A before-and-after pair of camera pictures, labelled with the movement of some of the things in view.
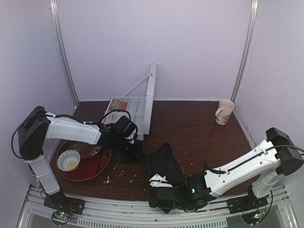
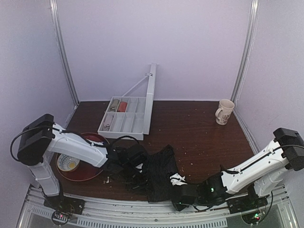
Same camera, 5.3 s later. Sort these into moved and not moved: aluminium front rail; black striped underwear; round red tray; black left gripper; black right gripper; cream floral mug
Moved: black right gripper; black left gripper
Not moved: round red tray; cream floral mug; black striped underwear; aluminium front rail
